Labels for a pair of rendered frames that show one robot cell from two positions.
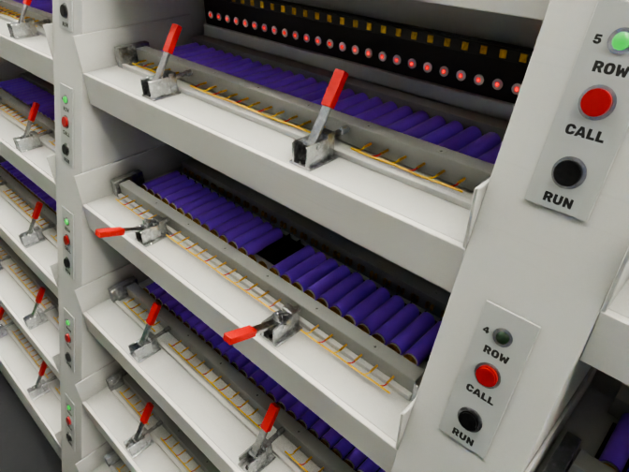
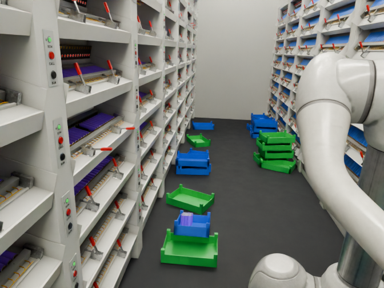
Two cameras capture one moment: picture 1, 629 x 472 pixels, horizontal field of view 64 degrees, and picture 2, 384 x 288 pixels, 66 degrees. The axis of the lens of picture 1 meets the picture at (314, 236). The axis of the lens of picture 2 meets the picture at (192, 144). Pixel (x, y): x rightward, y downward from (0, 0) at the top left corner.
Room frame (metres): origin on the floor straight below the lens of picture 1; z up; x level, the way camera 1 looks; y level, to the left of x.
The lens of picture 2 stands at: (0.85, 1.17, 1.09)
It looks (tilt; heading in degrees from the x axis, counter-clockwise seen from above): 18 degrees down; 237
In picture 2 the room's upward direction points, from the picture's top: 2 degrees clockwise
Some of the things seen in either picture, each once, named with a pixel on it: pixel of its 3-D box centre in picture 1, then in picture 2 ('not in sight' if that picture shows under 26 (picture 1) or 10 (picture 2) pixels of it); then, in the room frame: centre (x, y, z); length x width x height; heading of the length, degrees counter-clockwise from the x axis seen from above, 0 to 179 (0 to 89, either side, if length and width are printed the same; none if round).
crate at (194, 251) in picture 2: not in sight; (190, 247); (0.07, 0.00, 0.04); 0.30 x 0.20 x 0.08; 142
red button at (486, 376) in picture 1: (488, 375); not in sight; (0.31, -0.15, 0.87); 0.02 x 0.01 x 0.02; 52
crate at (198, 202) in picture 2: not in sight; (190, 198); (-0.23, -0.49, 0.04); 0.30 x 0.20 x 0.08; 117
